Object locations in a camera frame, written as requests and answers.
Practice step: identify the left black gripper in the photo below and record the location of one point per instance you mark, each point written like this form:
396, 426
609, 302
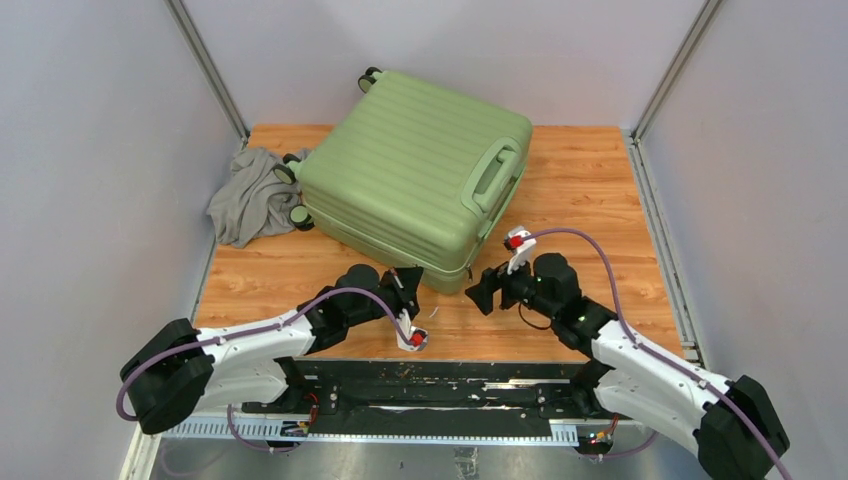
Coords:
404, 280

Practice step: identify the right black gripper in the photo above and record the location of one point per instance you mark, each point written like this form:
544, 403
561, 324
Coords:
491, 280

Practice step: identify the green suitcase blue lining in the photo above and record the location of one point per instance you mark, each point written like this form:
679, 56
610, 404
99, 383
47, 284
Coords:
417, 175

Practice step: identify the green suitcase wheel front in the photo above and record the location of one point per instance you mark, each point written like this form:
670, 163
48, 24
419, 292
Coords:
300, 218

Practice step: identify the green suitcase wheel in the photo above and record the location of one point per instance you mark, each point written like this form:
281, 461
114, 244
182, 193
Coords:
285, 170
300, 218
368, 79

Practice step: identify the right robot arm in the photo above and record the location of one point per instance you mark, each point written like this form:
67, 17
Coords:
730, 426

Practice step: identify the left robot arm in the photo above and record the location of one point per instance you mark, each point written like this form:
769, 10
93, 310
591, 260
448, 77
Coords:
238, 351

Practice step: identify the green suitcase wheel middle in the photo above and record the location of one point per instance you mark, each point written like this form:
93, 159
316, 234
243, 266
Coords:
285, 170

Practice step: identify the crumpled grey-green cloth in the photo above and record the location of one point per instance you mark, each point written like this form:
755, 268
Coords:
254, 202

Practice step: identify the green suitcase wheel rear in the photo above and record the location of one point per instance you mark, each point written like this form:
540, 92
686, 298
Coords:
368, 79

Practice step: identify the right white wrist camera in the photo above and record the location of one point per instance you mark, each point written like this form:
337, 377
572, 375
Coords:
519, 242

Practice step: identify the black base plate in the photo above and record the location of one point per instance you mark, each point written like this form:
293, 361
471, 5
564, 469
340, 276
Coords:
434, 398

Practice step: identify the aluminium frame rail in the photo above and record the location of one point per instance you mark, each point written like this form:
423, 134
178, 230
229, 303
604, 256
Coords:
720, 420

